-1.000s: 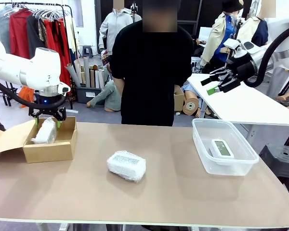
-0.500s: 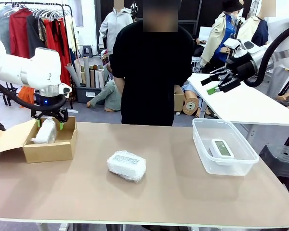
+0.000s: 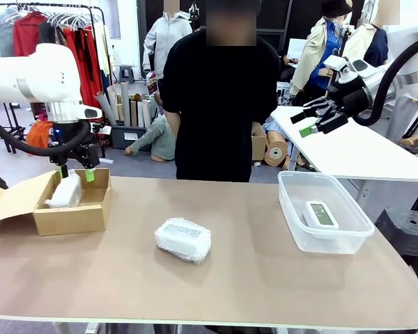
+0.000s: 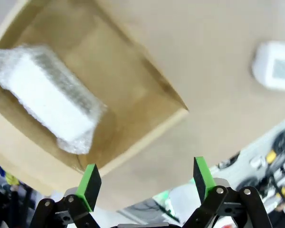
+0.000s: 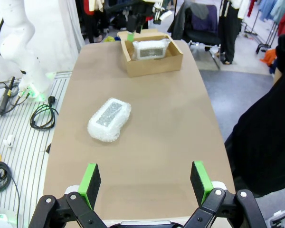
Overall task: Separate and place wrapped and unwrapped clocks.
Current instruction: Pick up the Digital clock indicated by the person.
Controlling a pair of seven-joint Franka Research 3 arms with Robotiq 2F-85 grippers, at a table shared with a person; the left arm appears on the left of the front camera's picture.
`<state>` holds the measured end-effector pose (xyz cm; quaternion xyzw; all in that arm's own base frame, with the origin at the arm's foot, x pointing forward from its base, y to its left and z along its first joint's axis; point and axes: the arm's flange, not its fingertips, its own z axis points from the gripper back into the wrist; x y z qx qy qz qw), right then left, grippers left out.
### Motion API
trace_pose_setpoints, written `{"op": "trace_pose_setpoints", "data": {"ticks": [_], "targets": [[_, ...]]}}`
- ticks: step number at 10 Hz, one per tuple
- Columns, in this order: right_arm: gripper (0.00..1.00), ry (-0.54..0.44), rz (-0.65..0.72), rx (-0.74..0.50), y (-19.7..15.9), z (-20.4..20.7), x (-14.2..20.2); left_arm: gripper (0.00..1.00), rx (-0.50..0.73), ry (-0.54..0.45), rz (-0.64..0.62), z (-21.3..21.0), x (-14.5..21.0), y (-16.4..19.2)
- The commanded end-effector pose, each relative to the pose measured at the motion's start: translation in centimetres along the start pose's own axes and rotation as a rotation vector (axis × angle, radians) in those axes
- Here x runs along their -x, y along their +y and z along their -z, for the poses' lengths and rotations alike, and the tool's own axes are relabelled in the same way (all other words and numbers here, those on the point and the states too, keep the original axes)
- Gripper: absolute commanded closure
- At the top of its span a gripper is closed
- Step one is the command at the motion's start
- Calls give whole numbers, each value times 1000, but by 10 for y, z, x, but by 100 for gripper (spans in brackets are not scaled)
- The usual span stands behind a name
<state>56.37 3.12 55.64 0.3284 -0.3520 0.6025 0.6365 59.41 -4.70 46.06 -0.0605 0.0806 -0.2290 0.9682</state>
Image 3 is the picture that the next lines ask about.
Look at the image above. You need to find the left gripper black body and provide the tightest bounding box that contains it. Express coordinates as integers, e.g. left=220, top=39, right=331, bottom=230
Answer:
left=51, top=120, right=98, bottom=158

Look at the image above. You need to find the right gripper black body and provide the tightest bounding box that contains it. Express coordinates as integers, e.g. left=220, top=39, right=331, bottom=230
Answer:
left=326, top=81, right=373, bottom=118

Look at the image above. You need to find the plain bubble-wrapped clock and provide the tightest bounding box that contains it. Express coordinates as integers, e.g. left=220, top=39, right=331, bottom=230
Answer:
left=44, top=169, right=83, bottom=209

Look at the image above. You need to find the unwrapped white digital clock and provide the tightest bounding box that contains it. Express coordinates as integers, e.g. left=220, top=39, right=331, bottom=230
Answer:
left=302, top=200, right=339, bottom=239

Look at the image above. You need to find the bubble-wrapped clock with label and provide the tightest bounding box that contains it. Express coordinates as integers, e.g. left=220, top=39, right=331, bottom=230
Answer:
left=154, top=217, right=212, bottom=265

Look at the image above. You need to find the person's right forearm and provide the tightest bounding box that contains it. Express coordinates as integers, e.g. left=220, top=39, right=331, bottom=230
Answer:
left=165, top=111, right=181, bottom=140

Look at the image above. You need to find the orange cloth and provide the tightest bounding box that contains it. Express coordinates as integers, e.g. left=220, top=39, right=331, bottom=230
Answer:
left=26, top=120, right=53, bottom=149

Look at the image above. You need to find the mannequin in light blue dress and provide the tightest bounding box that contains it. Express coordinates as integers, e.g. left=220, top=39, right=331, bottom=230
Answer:
left=265, top=118, right=313, bottom=171

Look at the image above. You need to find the cardboard spool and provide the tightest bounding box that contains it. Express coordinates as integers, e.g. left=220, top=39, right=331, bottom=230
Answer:
left=264, top=138, right=290, bottom=168

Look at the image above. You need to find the leaning grey paper roll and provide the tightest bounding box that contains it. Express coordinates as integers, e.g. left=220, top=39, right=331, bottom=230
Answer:
left=93, top=90, right=118, bottom=126

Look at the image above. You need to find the grey storage bin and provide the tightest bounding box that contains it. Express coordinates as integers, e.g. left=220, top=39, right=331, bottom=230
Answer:
left=108, top=123, right=153, bottom=151

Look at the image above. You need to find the open brown cardboard box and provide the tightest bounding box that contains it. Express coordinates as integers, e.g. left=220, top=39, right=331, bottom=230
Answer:
left=0, top=168, right=112, bottom=237

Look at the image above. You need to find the small cardboard box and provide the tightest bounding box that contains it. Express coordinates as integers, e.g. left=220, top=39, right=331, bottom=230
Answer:
left=251, top=123, right=268, bottom=161

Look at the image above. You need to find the white work table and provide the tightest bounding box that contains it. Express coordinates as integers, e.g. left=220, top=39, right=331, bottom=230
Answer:
left=268, top=104, right=418, bottom=206

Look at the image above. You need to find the beige paper roll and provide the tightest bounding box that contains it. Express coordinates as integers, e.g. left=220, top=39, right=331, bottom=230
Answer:
left=107, top=85, right=121, bottom=122

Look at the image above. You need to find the mannequin in beige coat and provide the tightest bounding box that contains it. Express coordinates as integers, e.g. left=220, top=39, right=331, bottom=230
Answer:
left=289, top=0, right=353, bottom=98

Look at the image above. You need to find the mannequin in cream vest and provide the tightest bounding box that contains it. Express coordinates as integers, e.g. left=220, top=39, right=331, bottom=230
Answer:
left=343, top=0, right=391, bottom=67

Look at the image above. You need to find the tall grey paper roll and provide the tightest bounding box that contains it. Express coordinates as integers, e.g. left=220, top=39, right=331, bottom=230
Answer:
left=121, top=81, right=132, bottom=128

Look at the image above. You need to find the long red dress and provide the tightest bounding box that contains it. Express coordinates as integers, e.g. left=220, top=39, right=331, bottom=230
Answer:
left=63, top=26, right=105, bottom=109

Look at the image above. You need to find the seated bare mannequin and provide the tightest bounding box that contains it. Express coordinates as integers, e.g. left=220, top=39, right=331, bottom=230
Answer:
left=398, top=127, right=418, bottom=161

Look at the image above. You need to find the lying mannequin in green clothes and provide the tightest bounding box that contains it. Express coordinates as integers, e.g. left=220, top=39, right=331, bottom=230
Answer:
left=125, top=114, right=177, bottom=163

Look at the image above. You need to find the small grey step stool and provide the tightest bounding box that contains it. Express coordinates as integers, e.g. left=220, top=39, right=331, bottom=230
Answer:
left=119, top=64, right=135, bottom=84

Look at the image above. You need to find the person in black shirt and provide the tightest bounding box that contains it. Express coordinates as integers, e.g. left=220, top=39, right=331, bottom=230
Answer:
left=157, top=0, right=281, bottom=184

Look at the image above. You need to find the cream hanging garment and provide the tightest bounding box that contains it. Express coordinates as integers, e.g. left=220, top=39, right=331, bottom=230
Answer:
left=95, top=24, right=111, bottom=76

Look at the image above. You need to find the black hanging garment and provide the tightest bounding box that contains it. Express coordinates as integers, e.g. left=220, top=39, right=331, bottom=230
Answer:
left=38, top=21, right=65, bottom=46

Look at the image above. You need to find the red shirt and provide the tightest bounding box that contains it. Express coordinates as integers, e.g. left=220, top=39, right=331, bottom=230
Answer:
left=13, top=12, right=45, bottom=56

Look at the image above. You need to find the clear plastic container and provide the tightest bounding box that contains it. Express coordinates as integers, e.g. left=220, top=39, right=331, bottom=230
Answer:
left=277, top=170, right=376, bottom=255

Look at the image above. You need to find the light grey garment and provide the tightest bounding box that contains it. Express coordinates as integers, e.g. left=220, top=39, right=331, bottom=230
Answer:
left=0, top=8, right=18, bottom=58

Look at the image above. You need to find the mannequin in grey hoodie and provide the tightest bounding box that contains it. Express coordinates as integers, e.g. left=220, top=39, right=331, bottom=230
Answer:
left=141, top=0, right=193, bottom=74

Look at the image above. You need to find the dark plastic stool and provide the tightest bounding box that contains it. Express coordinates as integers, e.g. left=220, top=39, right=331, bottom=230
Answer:
left=374, top=208, right=418, bottom=276

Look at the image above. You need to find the right arm black hose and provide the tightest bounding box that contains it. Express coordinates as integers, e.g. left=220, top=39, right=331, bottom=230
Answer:
left=353, top=36, right=418, bottom=127

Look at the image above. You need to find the arm black hose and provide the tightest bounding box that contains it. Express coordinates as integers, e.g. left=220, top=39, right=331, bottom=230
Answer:
left=0, top=113, right=91, bottom=157
left=353, top=36, right=418, bottom=127

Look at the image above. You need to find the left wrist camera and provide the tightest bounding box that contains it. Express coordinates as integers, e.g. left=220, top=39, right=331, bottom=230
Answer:
left=89, top=121, right=112, bottom=136

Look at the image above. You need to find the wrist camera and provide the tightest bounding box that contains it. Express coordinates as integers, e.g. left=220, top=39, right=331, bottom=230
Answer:
left=323, top=54, right=356, bottom=84
left=89, top=121, right=112, bottom=136

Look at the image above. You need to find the left arm black hose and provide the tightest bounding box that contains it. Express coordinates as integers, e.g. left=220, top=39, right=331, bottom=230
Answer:
left=0, top=113, right=91, bottom=157

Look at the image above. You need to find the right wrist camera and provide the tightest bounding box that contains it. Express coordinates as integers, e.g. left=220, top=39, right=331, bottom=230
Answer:
left=323, top=54, right=356, bottom=84

